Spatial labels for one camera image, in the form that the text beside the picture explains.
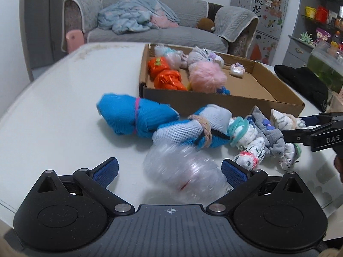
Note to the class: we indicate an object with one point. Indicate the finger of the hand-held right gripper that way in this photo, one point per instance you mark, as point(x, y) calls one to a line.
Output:
point(294, 136)
point(309, 121)

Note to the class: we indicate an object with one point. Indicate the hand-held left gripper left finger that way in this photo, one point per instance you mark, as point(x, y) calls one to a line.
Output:
point(107, 170)

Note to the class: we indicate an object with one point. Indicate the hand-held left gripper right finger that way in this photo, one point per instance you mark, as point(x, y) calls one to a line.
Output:
point(234, 171)

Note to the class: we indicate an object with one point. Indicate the white sock bundle pink band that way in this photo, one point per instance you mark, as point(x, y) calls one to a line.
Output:
point(249, 160)

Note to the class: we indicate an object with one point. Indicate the white sock bundle green band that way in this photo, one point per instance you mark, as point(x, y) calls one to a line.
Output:
point(289, 155)

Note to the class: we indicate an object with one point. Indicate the white patterned sock bundle beige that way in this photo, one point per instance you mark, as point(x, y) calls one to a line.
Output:
point(281, 117)

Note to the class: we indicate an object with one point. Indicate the grey sock bundle purple marks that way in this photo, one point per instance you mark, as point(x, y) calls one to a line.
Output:
point(270, 136)

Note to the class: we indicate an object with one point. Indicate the white sock bundle teal scrunchie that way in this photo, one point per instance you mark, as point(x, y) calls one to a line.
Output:
point(241, 135)

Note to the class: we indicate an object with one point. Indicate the clear plastic bag bundle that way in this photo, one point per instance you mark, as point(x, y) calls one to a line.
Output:
point(182, 171)

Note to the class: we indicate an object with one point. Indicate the blue sock bundle pink band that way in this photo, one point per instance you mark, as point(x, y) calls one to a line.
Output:
point(120, 115)

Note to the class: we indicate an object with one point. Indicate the shallow cardboard box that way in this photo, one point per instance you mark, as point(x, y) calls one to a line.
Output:
point(257, 85)

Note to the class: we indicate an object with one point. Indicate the light blue sock bundle beige tie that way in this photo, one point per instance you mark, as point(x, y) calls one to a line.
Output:
point(174, 136)

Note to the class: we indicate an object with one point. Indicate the blue knit sock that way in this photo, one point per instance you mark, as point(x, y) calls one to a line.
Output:
point(224, 90)

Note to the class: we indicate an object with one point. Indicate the small white purple bundle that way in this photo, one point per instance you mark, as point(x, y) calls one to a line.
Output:
point(237, 70)

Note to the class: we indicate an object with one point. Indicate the pink fluffy bundle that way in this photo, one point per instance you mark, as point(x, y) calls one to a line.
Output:
point(207, 76)

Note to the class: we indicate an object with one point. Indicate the orange foil bundle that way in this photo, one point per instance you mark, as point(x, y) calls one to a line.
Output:
point(166, 77)

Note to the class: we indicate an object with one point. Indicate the grey white sock bundle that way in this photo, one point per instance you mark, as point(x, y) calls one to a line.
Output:
point(201, 56)

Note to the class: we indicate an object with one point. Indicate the white plastic bundle green tie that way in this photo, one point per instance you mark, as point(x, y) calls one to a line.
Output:
point(167, 55)

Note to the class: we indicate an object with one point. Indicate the black knit hat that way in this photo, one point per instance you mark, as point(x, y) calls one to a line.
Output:
point(302, 85)

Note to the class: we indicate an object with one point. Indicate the glass fish tank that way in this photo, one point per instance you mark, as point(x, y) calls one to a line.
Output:
point(327, 67)

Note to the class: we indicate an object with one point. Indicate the grey shelf cabinet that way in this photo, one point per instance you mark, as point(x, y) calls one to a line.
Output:
point(297, 50)

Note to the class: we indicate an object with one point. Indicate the small succulent plant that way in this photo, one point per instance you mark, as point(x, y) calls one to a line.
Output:
point(306, 38)

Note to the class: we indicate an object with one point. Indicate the orange drink bottle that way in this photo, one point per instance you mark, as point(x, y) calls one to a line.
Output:
point(336, 40)

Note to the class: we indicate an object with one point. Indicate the purple snack packet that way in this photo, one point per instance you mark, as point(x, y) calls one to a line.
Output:
point(323, 35)

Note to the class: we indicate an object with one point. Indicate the red container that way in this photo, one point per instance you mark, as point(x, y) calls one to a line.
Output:
point(321, 14)

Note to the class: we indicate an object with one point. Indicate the yellow container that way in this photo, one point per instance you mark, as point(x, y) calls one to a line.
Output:
point(310, 12)

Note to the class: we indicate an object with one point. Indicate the flower-decorated refrigerator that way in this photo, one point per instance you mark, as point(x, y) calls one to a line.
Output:
point(260, 18)

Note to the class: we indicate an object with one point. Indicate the pink plastic stool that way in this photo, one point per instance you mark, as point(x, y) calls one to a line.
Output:
point(75, 41)

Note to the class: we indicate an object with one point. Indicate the brown plush toy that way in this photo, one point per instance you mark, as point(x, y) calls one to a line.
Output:
point(205, 24)

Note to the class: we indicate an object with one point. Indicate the grey sofa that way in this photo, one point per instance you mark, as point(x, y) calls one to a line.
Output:
point(187, 36)

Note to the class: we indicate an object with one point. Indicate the blue and pink blanket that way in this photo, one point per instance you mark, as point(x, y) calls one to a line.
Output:
point(131, 16)

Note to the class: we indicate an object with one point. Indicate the grey door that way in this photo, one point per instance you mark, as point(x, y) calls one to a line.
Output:
point(40, 18)

